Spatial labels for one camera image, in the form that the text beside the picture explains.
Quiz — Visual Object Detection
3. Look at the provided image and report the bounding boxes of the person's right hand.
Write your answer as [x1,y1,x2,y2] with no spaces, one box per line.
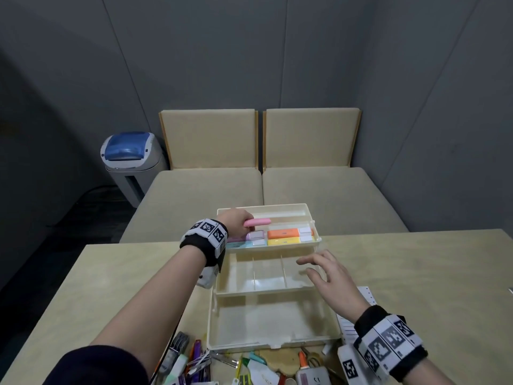
[296,249,371,324]

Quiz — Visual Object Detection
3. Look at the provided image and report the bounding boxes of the person's left hand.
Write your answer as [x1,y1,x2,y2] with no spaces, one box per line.
[215,208,255,239]

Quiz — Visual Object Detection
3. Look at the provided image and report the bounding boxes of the purple highlighter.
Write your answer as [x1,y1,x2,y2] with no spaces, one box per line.
[227,231,265,243]

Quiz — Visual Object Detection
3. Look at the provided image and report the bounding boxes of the light blue highlighter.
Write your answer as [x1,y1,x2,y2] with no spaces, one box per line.
[226,239,268,249]

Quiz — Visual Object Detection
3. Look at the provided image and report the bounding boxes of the white striped notepad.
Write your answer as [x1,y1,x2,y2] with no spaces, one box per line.
[336,286,377,345]

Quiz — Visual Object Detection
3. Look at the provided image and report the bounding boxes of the orange highlighter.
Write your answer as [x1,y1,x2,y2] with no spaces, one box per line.
[267,227,313,240]

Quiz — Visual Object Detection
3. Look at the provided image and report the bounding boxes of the yellow highlighter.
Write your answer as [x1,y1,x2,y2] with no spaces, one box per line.
[267,235,315,247]

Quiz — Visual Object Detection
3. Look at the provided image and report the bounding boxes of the tan handled scissors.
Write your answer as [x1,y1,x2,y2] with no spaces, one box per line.
[300,346,326,368]

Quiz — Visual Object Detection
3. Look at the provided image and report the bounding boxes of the cream tiered organizer box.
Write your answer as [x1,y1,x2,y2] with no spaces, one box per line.
[206,203,344,353]

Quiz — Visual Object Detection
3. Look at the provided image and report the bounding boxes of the white green correction tape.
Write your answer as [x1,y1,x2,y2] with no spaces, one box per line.
[242,352,281,385]

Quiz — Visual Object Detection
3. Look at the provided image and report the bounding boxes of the grey date stamp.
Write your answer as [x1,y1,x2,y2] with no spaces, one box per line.
[158,332,190,375]

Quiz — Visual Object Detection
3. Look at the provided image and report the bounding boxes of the purple pen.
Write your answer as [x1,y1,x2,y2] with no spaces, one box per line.
[190,340,213,383]

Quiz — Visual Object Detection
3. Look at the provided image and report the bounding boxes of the green highlighter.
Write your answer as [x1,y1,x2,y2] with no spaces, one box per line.
[163,353,189,385]

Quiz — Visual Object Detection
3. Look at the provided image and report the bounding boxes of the person's left forearm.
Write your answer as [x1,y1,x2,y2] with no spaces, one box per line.
[91,245,207,378]

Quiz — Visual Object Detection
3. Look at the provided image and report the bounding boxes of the beige sofa chair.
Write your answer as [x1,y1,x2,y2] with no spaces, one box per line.
[262,107,409,237]
[119,109,264,244]

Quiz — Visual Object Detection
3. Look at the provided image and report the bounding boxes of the grey blue-lid paper shredder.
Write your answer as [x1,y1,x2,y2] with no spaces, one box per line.
[100,131,168,208]

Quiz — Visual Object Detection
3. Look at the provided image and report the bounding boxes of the dark navy sleeve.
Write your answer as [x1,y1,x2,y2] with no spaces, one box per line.
[42,345,150,385]

